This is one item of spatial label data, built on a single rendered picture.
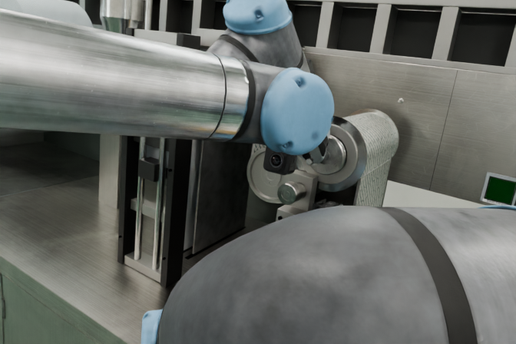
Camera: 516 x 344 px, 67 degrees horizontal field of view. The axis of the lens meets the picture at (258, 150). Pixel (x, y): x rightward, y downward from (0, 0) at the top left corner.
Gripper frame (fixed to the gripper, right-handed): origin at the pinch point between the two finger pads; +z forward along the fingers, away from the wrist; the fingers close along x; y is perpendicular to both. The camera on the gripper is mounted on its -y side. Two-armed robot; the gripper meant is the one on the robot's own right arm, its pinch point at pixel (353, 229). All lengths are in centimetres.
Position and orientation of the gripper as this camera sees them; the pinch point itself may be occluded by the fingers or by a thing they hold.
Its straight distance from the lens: 83.5
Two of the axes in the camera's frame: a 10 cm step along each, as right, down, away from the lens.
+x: -8.3, -1.7, 5.3
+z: 5.5, -0.8, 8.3
